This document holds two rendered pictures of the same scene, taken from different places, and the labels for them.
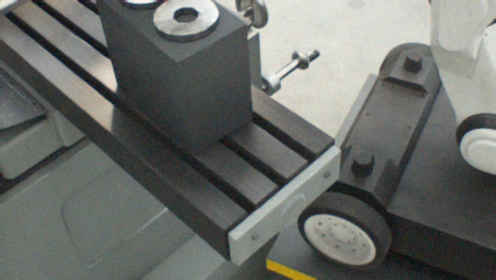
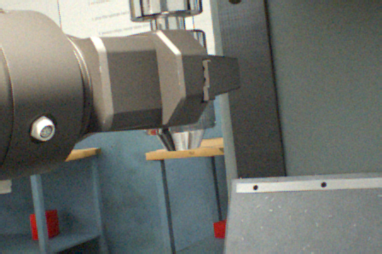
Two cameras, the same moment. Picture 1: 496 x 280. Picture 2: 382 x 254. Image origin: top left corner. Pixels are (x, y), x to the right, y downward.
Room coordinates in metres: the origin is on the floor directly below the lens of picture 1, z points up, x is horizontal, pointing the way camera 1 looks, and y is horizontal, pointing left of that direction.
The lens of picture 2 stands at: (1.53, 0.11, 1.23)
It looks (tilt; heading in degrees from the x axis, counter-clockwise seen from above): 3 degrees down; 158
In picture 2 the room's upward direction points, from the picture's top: 7 degrees counter-clockwise
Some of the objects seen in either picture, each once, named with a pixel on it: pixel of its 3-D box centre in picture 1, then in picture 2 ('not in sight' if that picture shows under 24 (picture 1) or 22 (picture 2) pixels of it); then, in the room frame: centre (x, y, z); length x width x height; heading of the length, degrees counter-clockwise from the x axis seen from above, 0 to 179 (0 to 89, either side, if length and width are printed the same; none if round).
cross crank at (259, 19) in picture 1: (241, 14); not in sight; (1.38, -0.11, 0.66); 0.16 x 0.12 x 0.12; 127
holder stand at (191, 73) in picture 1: (174, 52); not in sight; (0.78, 0.04, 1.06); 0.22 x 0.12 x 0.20; 32
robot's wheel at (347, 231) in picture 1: (343, 231); not in sight; (0.80, -0.25, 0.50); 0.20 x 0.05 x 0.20; 56
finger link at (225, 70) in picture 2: not in sight; (209, 75); (1.11, 0.30, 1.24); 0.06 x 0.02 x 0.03; 114
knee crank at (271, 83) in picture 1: (290, 67); not in sight; (1.29, -0.22, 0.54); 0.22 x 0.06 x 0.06; 127
